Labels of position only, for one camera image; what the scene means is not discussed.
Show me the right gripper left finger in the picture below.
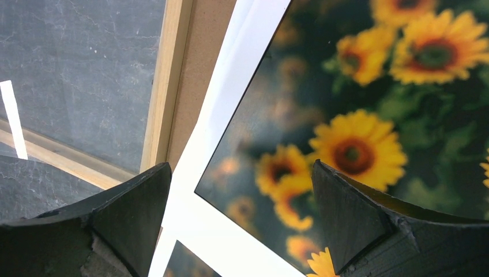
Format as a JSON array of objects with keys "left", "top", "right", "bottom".
[{"left": 1, "top": 163, "right": 172, "bottom": 276}]

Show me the white mat board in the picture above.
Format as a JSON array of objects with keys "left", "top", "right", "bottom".
[{"left": 148, "top": 0, "right": 306, "bottom": 277}]

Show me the wooden picture frame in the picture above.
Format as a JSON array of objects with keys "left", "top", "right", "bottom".
[{"left": 1, "top": 1, "right": 193, "bottom": 189}]

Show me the brown backing board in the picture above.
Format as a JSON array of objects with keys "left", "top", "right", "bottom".
[{"left": 167, "top": 0, "right": 236, "bottom": 169}]

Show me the sunflower photo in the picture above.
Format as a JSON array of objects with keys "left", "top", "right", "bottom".
[{"left": 190, "top": 1, "right": 488, "bottom": 276}]

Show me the clear acrylic sheet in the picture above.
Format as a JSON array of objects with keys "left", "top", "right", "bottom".
[{"left": 1, "top": 1, "right": 165, "bottom": 172}]

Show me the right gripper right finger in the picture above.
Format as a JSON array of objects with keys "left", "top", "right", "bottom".
[{"left": 312, "top": 160, "right": 488, "bottom": 276}]

